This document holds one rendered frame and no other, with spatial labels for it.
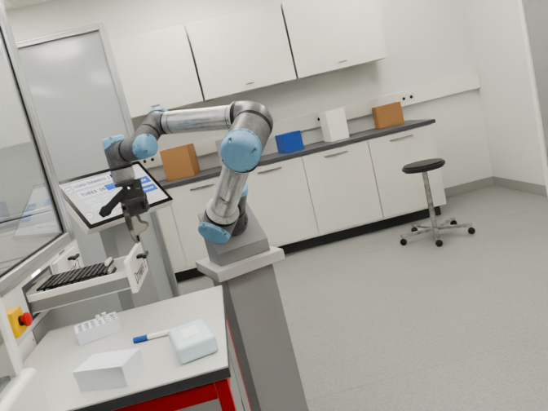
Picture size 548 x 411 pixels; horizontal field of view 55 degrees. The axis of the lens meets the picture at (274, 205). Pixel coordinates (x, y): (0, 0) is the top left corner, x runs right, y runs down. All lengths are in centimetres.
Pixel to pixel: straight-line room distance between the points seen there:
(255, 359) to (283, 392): 20
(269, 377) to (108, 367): 103
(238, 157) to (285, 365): 100
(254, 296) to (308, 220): 282
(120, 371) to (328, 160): 378
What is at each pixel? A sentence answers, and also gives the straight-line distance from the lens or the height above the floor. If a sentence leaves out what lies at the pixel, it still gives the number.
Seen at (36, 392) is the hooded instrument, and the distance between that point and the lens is 115.
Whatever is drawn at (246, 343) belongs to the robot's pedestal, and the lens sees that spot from 212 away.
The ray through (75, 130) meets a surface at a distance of 356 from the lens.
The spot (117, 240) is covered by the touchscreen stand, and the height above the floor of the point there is 85.
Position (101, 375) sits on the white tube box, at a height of 79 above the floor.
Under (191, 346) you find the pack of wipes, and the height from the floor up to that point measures 80.
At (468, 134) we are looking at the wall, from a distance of 600.
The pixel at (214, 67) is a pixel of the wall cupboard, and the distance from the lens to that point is 509.
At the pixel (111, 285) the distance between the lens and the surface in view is 180.
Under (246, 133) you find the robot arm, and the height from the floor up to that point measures 123.
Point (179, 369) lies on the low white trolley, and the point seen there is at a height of 76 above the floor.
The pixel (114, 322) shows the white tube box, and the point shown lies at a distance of 165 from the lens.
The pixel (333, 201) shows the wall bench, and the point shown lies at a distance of 486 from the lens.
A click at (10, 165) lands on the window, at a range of 207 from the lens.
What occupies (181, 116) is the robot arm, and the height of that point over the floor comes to 133.
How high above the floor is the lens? 126
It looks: 9 degrees down
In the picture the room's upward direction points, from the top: 14 degrees counter-clockwise
